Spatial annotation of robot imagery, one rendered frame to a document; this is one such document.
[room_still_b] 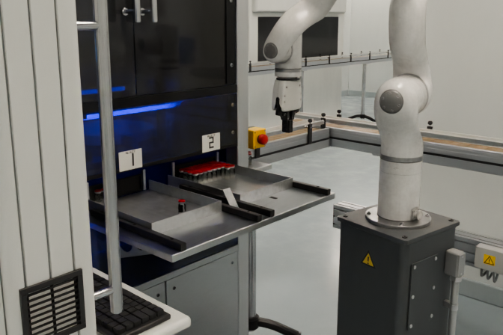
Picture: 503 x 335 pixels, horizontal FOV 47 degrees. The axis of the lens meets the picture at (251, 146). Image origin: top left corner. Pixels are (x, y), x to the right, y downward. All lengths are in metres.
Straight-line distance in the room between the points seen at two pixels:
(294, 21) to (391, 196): 0.58
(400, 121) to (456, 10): 1.57
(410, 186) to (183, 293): 0.88
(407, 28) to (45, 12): 0.99
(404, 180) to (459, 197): 1.54
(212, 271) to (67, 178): 1.20
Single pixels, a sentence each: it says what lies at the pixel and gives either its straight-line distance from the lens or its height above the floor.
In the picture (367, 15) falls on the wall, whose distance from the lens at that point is 10.98.
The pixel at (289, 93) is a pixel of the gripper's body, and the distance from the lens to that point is 1.82.
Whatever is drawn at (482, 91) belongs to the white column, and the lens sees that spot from 3.09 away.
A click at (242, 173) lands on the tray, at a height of 0.89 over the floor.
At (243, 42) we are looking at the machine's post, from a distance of 2.10.
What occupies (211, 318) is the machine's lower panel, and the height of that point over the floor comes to 0.36.
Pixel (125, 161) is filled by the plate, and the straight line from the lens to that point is 1.80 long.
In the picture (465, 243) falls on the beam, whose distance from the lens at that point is 2.61.
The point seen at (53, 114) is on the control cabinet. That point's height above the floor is 1.29.
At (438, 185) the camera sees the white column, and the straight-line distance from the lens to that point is 3.26.
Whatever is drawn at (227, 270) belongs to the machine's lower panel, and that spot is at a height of 0.52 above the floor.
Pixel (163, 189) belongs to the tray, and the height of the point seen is 0.90.
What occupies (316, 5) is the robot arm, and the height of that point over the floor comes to 1.48.
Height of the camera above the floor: 1.44
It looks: 13 degrees down
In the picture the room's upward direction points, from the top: straight up
